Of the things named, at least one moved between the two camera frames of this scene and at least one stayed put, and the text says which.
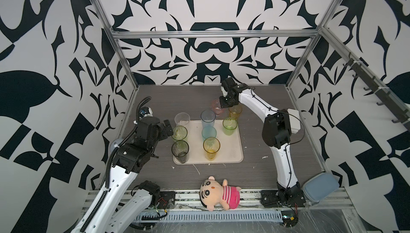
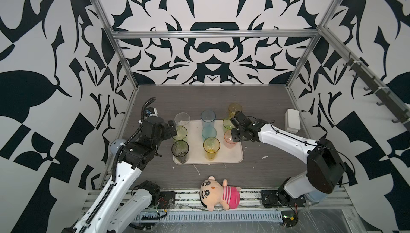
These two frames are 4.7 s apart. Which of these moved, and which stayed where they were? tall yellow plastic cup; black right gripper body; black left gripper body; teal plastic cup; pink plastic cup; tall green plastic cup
Moved: pink plastic cup; black right gripper body
Stayed: tall yellow plastic cup; teal plastic cup; black left gripper body; tall green plastic cup
